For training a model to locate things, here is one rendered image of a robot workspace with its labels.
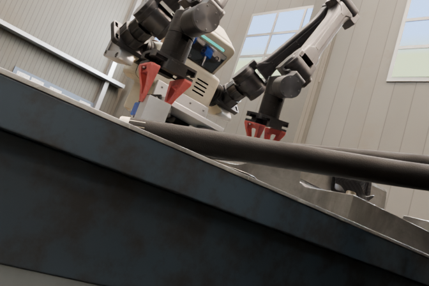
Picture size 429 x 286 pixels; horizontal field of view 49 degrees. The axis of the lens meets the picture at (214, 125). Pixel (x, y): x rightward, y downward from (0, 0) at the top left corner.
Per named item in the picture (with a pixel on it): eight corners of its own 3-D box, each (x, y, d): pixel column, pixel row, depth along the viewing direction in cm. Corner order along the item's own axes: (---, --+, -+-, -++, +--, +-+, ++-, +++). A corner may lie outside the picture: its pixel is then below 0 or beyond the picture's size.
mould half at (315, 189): (177, 189, 113) (195, 137, 116) (254, 219, 127) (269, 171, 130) (343, 232, 72) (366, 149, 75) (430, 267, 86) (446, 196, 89)
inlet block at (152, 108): (117, 119, 100) (126, 96, 101) (137, 127, 103) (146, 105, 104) (139, 120, 89) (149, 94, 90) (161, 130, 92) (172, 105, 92)
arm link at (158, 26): (152, 32, 140) (138, 19, 138) (175, 11, 135) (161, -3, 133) (145, 46, 132) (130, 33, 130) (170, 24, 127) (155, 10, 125)
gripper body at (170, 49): (195, 80, 95) (207, 47, 96) (152, 57, 90) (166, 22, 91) (180, 82, 100) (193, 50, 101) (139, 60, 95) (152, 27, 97)
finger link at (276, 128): (279, 159, 125) (288, 125, 125) (258, 153, 121) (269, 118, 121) (263, 154, 130) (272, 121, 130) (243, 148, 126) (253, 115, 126)
